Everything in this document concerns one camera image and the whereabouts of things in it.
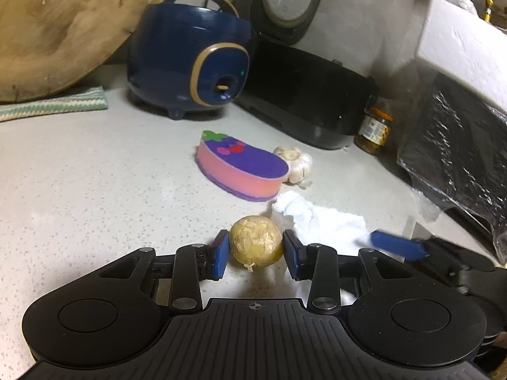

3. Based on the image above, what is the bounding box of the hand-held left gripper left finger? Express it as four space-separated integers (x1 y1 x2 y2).
97 229 231 314

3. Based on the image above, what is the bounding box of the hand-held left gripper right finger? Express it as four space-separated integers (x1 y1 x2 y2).
281 230 415 314

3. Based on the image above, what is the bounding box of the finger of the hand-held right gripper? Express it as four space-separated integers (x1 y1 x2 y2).
369 229 497 282

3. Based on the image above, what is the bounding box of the small yellow onion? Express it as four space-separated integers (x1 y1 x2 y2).
229 215 285 273

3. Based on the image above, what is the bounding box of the white tissue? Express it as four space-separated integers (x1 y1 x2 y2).
271 190 367 305

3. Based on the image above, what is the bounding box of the eggplant-shaped purple pink sponge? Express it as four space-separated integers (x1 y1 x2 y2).
194 129 289 202

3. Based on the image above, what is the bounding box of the garlic bulb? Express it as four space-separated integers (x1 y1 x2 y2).
273 146 314 186

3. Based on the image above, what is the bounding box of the plastic-wrapped black appliance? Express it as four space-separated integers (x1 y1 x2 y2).
397 72 507 264

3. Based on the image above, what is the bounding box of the glass jar with orange lid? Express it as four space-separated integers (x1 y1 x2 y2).
353 96 396 156

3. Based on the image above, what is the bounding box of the black rice cooker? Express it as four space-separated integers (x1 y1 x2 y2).
234 0 379 150

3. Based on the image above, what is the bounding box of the dark blue rice cooker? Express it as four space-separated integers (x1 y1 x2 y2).
126 0 257 121

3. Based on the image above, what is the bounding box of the white foam box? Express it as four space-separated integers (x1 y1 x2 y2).
414 0 507 116

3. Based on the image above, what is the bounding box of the green striped cloth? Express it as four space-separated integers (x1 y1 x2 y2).
0 86 109 123

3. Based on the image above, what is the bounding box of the clear plastic bag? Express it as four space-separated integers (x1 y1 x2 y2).
443 0 481 17

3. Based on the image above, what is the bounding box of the round wooden cutting board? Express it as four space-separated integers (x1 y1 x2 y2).
0 0 150 104

